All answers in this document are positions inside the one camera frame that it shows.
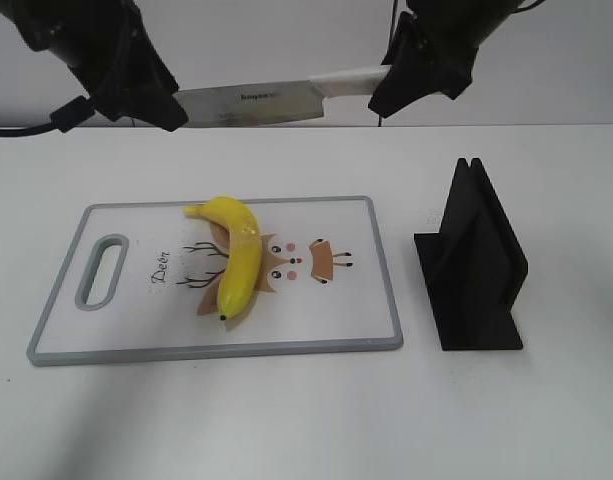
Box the white-handled kitchen knife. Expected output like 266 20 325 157
174 65 390 128

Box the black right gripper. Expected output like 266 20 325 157
368 0 511 118

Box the black cable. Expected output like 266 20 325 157
0 94 95 139

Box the black knife stand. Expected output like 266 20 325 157
414 158 528 351

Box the yellow plastic banana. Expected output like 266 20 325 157
184 196 263 321

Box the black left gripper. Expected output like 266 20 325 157
5 1 188 131

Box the white grey-rimmed cutting board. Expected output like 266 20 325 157
27 196 403 366

